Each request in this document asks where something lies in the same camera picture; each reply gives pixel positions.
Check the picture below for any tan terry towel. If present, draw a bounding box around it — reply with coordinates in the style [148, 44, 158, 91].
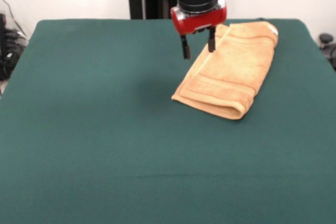
[171, 21, 279, 120]

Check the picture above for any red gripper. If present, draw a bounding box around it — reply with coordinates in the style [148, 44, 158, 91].
[170, 0, 228, 59]

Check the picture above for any dark green table cloth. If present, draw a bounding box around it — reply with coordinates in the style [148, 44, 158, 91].
[0, 18, 336, 224]

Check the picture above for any black equipment with cables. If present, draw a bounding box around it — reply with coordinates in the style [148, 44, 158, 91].
[0, 13, 28, 80]

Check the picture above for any grey swivel chair base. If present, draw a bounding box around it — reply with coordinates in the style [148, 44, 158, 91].
[319, 33, 336, 71]

